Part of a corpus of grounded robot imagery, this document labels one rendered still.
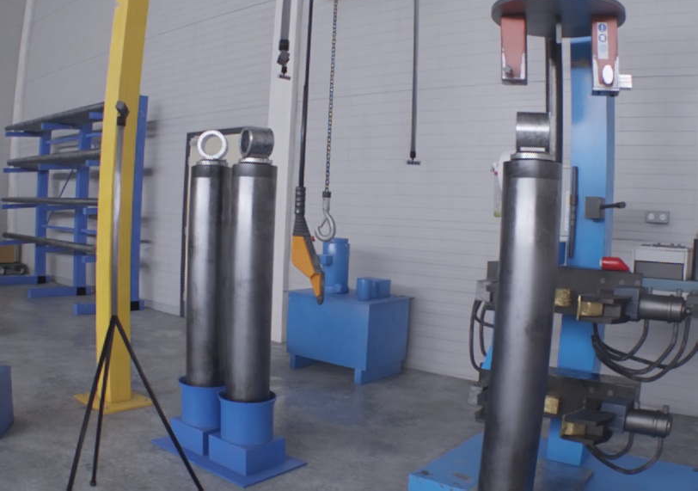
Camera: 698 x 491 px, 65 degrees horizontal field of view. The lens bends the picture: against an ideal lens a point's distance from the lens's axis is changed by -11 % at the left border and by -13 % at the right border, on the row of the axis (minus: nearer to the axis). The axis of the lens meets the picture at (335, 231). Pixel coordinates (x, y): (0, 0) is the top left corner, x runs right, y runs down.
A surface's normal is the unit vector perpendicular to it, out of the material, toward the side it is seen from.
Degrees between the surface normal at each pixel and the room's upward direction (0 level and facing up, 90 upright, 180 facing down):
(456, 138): 90
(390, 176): 90
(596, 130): 90
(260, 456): 90
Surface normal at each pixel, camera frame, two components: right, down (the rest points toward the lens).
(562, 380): -0.62, 0.00
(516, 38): -0.36, 0.01
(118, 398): 0.78, 0.05
